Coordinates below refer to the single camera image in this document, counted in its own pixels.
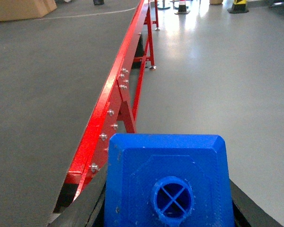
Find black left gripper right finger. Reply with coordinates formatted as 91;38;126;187
230;180;282;227

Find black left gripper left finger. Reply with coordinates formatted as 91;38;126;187
49;164;107;227

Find blue rectangular plastic part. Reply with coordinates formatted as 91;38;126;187
104;134;235;227

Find yellow black traffic cone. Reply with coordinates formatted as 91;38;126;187
228;0;249;14

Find small black box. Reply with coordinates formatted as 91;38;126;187
93;0;105;6

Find large cardboard box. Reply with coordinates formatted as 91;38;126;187
0;0;57;22

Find red metal table frame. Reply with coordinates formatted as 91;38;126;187
52;0;161;213

